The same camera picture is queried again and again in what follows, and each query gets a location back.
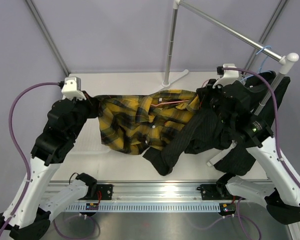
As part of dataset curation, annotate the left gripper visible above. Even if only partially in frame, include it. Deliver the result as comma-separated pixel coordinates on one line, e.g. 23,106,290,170
68,90,100,140

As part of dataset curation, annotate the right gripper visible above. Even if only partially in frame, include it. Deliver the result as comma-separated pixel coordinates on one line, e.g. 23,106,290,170
198,79,232,128

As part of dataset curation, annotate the pink wire hanger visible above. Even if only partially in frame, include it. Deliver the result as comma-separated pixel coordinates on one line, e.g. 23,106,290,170
150,99,196,108

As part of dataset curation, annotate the yellow plaid shirt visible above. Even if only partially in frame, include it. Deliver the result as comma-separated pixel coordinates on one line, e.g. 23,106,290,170
95,89,199,155

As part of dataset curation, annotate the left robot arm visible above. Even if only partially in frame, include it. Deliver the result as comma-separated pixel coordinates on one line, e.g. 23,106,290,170
0,96,99,240

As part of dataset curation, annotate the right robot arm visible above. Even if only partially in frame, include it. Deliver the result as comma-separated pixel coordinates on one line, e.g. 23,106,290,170
196,79,300,225

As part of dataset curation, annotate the dark pinstripe shirt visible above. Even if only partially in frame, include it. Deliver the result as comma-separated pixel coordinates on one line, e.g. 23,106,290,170
143,71,276,176

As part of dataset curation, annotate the metal clothes rack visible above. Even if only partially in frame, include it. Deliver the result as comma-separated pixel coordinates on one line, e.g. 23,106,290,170
161,0,300,167

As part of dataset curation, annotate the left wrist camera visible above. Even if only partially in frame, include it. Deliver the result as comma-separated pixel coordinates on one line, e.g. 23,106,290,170
61,76,86,101

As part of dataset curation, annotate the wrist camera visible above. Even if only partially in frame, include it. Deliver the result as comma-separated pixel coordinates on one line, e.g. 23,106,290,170
61,76,86,101
213,63,239,88

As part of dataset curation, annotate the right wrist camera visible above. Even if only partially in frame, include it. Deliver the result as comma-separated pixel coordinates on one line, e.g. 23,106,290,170
213,63,239,88

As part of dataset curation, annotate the blue wire hanger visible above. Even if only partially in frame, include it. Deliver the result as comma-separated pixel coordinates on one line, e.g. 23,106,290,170
241,44,272,85

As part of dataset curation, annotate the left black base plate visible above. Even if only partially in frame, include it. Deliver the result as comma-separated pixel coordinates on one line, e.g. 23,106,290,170
83,184,113,201

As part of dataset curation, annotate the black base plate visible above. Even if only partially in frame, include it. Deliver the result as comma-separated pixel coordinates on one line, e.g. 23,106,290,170
83,184,113,201
196,183,233,200

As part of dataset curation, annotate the aluminium mounting rail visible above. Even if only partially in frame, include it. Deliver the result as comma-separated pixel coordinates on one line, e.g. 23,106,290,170
39,181,273,202

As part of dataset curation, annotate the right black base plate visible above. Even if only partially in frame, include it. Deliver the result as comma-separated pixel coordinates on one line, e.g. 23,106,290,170
196,183,233,200

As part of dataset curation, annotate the white slotted cable duct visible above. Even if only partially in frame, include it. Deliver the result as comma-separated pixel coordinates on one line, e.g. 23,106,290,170
64,202,221,213

